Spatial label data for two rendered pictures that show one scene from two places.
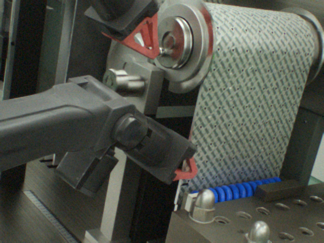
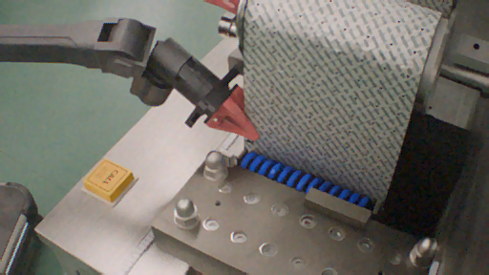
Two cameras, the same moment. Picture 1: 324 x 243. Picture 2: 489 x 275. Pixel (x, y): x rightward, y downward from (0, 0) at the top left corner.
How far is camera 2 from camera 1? 0.84 m
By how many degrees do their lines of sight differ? 63
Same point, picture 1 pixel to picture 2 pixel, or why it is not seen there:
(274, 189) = (318, 201)
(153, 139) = (181, 85)
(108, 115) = (95, 52)
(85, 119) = (74, 50)
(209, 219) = (211, 177)
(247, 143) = (323, 140)
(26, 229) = not seen: hidden behind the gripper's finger
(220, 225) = (214, 187)
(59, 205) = not seen: hidden behind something
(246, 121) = (316, 117)
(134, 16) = not seen: outside the picture
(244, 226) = (229, 203)
